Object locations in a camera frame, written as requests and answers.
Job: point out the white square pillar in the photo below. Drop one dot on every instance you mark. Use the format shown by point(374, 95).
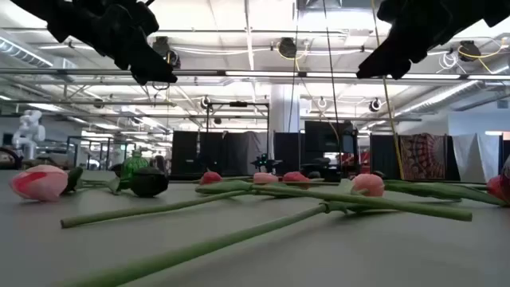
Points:
point(283, 107)

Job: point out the long ceiling light strip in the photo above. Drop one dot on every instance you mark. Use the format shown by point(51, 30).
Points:
point(259, 73)
point(430, 76)
point(330, 74)
point(488, 77)

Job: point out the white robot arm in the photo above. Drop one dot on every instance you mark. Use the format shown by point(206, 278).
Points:
point(30, 131)

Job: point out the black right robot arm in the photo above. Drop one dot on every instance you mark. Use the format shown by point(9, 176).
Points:
point(494, 10)

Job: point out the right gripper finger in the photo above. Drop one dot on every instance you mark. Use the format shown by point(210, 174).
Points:
point(378, 60)
point(402, 60)

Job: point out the silver ventilation duct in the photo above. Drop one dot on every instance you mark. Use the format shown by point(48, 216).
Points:
point(24, 53)

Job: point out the red patterned tapestry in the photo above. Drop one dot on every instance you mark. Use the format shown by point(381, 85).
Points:
point(422, 157)

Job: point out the black monitor screen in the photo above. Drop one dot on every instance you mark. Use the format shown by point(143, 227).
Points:
point(324, 137)

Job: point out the black metal frame rig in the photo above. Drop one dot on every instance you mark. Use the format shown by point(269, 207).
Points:
point(238, 104)

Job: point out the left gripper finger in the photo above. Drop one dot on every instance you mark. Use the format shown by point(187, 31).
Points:
point(153, 68)
point(123, 52)

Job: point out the black partition curtain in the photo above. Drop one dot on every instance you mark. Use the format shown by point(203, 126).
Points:
point(286, 153)
point(382, 157)
point(187, 151)

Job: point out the white hanging cloth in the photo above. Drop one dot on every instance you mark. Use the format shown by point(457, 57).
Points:
point(476, 157)

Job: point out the red artificial tulip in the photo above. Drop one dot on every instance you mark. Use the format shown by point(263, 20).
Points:
point(295, 178)
point(210, 178)
point(493, 188)

